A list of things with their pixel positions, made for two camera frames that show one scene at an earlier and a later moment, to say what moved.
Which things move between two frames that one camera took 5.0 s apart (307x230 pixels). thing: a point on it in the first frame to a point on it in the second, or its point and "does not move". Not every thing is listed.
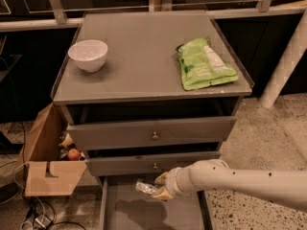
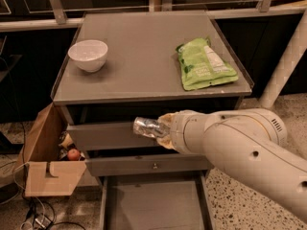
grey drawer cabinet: (144, 93) does not move
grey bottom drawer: (122, 207) does not move
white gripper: (172, 182) to (177, 130)
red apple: (74, 154) does not move
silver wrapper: (145, 187) to (151, 127)
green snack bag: (200, 66) does not move
